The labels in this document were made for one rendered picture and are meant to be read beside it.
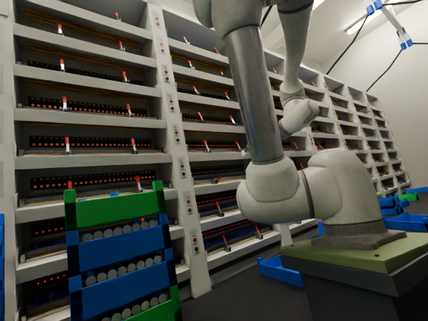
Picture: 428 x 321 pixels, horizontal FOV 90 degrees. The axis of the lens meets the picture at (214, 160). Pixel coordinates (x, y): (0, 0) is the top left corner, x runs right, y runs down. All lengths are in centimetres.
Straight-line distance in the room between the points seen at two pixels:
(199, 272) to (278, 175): 70
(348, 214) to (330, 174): 12
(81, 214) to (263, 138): 48
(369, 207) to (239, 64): 51
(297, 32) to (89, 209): 72
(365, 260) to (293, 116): 63
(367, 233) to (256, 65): 53
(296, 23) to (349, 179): 47
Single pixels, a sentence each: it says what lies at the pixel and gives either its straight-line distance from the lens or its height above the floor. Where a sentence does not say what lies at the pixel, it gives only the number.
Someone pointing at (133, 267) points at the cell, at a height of 30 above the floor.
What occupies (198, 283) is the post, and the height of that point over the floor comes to 5.
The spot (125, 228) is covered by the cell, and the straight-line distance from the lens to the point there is 53.
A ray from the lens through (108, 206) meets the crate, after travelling 51.
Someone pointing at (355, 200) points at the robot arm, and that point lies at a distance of 69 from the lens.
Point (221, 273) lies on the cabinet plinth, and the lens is 129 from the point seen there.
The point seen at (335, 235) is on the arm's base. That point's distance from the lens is 72.
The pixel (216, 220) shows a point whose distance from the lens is 121.
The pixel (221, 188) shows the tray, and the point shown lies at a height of 48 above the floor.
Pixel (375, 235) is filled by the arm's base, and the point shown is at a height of 24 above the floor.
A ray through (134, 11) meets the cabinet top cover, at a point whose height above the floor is 166.
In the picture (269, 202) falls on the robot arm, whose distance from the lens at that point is 66.
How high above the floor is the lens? 40
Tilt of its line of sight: 11 degrees up
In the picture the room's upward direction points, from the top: 11 degrees counter-clockwise
